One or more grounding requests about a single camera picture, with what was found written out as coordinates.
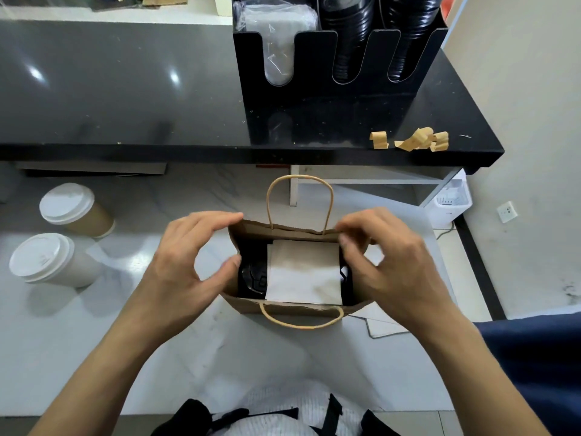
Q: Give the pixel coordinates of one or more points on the person's right hand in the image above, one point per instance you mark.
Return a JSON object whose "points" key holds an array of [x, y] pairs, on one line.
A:
{"points": [[404, 272]]}

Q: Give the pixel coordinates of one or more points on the person's left hand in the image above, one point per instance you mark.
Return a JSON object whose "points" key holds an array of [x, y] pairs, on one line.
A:
{"points": [[177, 281]]}

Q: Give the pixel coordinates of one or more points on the single white paper napkin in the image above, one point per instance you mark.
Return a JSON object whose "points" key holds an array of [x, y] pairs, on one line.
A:
{"points": [[304, 272]]}

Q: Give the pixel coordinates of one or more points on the brown paper bag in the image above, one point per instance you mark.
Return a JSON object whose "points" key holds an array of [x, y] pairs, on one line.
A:
{"points": [[272, 231]]}

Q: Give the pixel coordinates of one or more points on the tan coffee cup white lid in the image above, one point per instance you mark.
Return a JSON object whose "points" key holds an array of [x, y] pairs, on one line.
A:
{"points": [[68, 204]]}

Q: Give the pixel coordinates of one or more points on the person's right forearm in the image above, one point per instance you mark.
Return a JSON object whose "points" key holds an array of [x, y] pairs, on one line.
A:
{"points": [[486, 381]]}

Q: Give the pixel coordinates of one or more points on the person's left forearm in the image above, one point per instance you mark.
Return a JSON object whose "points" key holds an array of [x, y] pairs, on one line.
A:
{"points": [[100, 381]]}

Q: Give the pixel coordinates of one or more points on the person's white shirt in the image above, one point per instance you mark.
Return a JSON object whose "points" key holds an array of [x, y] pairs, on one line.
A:
{"points": [[272, 404]]}

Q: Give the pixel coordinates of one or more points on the row of tan tape strips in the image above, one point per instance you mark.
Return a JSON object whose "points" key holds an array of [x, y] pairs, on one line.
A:
{"points": [[379, 140]]}

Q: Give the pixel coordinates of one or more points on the black body harness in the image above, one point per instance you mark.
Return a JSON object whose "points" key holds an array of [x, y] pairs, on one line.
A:
{"points": [[181, 420]]}

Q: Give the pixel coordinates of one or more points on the black acrylic organizer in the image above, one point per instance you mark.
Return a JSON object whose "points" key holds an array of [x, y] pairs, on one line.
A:
{"points": [[327, 113]]}

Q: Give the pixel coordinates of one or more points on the plastic wrapped white pack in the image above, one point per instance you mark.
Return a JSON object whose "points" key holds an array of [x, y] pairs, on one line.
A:
{"points": [[277, 36]]}

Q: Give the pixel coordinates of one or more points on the white box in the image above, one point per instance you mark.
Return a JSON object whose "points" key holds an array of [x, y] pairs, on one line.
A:
{"points": [[222, 4]]}

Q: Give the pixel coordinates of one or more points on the white wall socket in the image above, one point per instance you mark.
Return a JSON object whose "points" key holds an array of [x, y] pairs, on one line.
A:
{"points": [[507, 211]]}

